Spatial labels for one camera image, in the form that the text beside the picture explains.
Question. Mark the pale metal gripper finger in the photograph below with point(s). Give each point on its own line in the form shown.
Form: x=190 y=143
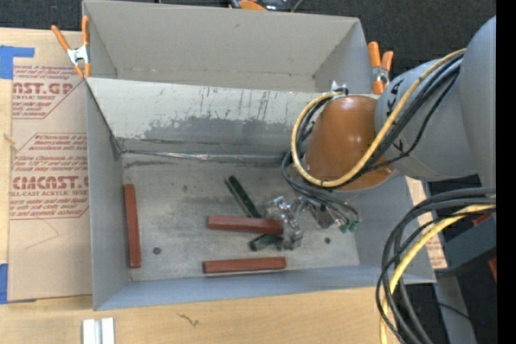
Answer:
x=280 y=207
x=294 y=235

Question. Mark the dark green flat block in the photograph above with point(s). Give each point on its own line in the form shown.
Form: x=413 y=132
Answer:
x=264 y=241
x=243 y=197

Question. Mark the red-brown flat block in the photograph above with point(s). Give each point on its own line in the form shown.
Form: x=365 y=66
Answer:
x=242 y=224
x=132 y=225
x=244 y=265

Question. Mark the grey metal bin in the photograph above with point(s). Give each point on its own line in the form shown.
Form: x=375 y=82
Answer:
x=225 y=117

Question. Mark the brown cardboard board, red print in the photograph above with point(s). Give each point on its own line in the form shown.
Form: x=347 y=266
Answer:
x=48 y=254

